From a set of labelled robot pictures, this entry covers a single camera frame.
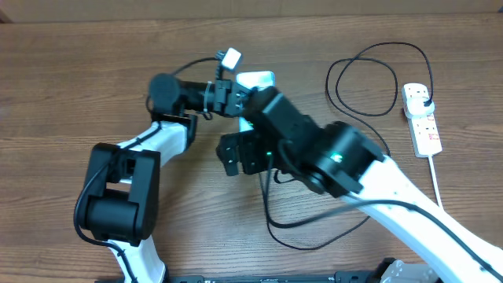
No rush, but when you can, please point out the Samsung Galaxy smartphone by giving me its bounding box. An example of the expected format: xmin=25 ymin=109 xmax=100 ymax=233
xmin=236 ymin=71 xmax=275 ymax=132

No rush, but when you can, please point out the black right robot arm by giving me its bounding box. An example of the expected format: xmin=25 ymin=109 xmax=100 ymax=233
xmin=213 ymin=86 xmax=502 ymax=282

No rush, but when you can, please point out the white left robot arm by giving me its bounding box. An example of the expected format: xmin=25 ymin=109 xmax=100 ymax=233
xmin=73 ymin=73 xmax=260 ymax=282

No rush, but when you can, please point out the white charger plug adapter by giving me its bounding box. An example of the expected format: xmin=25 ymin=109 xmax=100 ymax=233
xmin=404 ymin=97 xmax=435 ymax=119

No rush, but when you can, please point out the white power strip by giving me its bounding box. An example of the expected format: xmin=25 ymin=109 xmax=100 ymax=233
xmin=402 ymin=83 xmax=442 ymax=158

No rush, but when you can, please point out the white power strip cord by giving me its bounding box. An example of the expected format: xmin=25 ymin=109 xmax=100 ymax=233
xmin=427 ymin=155 xmax=445 ymax=209

